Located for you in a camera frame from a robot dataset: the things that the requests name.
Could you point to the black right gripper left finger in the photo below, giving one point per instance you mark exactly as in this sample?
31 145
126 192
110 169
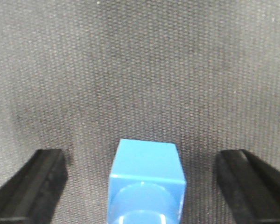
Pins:
32 194

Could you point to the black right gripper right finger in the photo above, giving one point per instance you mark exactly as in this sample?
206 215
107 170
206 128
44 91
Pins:
250 186

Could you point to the blue block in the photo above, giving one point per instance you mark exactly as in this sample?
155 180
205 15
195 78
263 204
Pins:
146 184

